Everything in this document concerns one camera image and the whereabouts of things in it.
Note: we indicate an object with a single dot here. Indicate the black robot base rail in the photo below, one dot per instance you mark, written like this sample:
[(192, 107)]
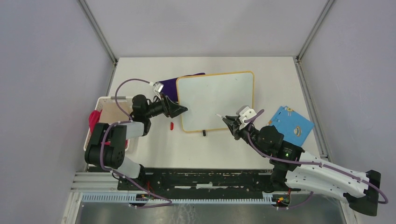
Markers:
[(197, 183)]

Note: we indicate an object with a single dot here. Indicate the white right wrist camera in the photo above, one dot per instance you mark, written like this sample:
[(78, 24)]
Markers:
[(246, 115)]

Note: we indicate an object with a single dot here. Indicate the yellow framed whiteboard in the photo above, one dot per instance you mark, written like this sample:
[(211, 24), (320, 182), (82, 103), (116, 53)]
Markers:
[(206, 95)]

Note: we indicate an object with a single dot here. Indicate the blue cartoon astronaut cloth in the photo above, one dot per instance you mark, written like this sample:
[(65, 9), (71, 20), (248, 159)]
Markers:
[(292, 125)]

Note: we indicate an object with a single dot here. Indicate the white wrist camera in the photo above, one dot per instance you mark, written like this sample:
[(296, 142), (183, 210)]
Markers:
[(246, 115), (157, 90)]

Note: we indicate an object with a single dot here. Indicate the white plastic basket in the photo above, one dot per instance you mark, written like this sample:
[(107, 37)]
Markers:
[(124, 102)]

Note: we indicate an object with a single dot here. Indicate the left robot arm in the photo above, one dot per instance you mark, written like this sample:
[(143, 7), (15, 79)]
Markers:
[(106, 146)]

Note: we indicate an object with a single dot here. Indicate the aluminium right corner post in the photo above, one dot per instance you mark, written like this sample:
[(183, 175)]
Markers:
[(324, 12)]

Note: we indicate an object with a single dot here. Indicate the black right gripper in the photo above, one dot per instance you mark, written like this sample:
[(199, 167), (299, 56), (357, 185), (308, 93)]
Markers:
[(234, 126)]

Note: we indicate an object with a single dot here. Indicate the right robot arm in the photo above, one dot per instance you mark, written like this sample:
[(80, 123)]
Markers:
[(296, 168)]

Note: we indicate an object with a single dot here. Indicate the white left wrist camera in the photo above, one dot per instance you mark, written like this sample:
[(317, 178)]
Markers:
[(157, 90)]

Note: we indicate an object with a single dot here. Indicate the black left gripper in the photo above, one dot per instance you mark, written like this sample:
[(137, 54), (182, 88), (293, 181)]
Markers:
[(171, 109)]

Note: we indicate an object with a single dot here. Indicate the purple cloth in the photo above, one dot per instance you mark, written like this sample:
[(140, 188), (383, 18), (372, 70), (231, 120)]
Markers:
[(169, 89)]

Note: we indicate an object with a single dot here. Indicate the pink cloth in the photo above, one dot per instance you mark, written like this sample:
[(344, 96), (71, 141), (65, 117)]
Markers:
[(93, 119)]

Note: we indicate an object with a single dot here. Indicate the aluminium left corner post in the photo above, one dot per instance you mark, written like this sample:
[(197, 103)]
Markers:
[(97, 30)]

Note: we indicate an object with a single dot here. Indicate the beige folded cloth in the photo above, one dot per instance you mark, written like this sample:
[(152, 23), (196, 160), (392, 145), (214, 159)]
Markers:
[(111, 113)]

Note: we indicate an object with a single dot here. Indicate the aluminium corner post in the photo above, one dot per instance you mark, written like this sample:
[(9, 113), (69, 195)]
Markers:
[(324, 12), (97, 30)]

